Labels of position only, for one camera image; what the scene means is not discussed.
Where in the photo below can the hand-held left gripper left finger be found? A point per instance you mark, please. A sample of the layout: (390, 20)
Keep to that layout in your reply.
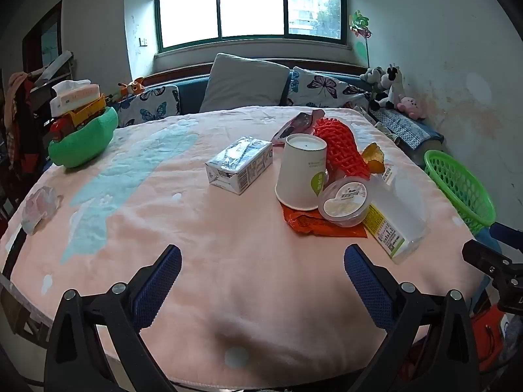
(163, 281)

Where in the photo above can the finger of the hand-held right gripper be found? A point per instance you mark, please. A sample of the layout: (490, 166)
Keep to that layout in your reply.
(506, 230)
(482, 255)

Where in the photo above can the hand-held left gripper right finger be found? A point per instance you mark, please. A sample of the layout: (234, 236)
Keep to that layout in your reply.
(363, 281)

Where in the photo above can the green plastic basket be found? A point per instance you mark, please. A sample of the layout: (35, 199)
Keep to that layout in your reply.
(461, 188)

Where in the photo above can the orange snack wrapper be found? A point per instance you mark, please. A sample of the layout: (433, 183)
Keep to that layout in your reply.
(310, 224)

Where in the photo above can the round lidded plastic container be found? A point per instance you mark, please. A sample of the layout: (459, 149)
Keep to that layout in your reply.
(345, 202)

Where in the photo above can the white paper cup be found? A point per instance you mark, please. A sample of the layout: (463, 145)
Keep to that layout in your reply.
(300, 171)

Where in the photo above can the red foam fruit net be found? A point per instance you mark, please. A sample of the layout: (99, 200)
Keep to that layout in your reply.
(341, 143)

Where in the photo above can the clear bottle with yellow label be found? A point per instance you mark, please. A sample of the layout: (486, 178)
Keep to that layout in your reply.
(402, 208)

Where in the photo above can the pink printed blanket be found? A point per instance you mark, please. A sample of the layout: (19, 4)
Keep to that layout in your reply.
(245, 253)

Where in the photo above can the amber plastic wrapper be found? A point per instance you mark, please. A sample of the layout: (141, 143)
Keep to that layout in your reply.
(374, 157)

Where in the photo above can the silver milk carton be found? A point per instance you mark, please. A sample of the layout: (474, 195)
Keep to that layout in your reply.
(239, 163)

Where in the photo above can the crumpled clear plastic wrapper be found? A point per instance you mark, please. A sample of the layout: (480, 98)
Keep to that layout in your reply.
(41, 208)

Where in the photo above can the blue patterned towel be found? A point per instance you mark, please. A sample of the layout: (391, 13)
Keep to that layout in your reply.
(404, 126)

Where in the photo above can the pink plush toy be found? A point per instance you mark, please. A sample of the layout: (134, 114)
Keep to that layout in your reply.
(410, 106)

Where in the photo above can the green plush bowl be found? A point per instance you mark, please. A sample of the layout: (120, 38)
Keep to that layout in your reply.
(86, 143)

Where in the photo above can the red and maroon snack bag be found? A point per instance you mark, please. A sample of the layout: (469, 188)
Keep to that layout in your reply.
(296, 124)

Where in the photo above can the small butterfly print pillow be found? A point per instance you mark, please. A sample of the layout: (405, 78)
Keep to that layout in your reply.
(151, 106)

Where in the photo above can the black and white cow plush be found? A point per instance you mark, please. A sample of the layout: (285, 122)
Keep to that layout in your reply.
(392, 85)

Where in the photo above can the red and yellow toy truck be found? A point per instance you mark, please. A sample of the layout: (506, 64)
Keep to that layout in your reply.
(77, 116)

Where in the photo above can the large butterfly print pillow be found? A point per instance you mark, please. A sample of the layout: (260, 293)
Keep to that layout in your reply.
(327, 88)

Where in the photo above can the orange fox plush toy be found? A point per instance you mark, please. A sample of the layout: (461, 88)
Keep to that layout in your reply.
(133, 86)

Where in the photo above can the grey plush toy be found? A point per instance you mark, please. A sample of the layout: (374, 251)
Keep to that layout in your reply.
(371, 77)

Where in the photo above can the pink tissue pack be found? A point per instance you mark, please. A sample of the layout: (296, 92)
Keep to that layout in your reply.
(73, 96)

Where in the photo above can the red checked hanging clothes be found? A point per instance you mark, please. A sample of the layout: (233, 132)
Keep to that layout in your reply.
(20, 130)

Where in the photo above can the grey pillow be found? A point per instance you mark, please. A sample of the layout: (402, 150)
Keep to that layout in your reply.
(245, 83)

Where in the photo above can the colourful pinwheel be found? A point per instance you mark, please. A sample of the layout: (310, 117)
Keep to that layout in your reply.
(359, 24)

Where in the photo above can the wall switch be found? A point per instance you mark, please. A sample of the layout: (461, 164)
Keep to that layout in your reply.
(143, 41)

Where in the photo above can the dark wooden door frame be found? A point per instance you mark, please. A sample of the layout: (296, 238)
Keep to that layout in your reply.
(30, 45)

